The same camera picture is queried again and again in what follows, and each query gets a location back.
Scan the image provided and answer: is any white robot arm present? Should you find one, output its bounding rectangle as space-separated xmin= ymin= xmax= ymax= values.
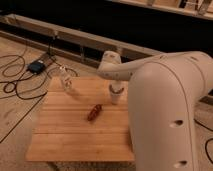
xmin=98 ymin=51 xmax=213 ymax=171

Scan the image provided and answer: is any white ceramic cup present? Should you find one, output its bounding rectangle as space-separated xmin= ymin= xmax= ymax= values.
xmin=110 ymin=92 xmax=121 ymax=105

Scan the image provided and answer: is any clear glass cup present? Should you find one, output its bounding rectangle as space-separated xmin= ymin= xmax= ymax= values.
xmin=60 ymin=66 xmax=72 ymax=91

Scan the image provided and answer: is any red-brown toy sausage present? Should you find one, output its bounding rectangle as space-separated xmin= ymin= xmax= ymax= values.
xmin=87 ymin=104 xmax=102 ymax=121

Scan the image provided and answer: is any wooden table board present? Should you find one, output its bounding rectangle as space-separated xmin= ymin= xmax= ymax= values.
xmin=26 ymin=77 xmax=134 ymax=162

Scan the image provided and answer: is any dark blue power adapter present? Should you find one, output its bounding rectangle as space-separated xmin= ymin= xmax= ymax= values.
xmin=27 ymin=61 xmax=46 ymax=74

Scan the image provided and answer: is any wooden shelf frame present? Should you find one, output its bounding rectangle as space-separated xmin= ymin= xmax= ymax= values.
xmin=0 ymin=0 xmax=213 ymax=59

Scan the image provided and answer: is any black cable right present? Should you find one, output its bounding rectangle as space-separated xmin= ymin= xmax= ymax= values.
xmin=194 ymin=118 xmax=213 ymax=166

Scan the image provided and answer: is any black floor cable left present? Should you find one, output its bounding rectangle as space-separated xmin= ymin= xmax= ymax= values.
xmin=0 ymin=35 xmax=79 ymax=144

